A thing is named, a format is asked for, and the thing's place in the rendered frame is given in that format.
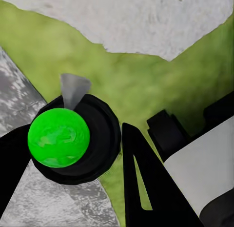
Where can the insectifuge atomizer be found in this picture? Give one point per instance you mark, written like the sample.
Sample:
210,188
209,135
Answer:
75,138

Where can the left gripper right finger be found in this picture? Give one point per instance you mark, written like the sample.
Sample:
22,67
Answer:
170,207

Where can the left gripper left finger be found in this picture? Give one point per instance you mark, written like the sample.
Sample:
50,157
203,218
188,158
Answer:
14,159

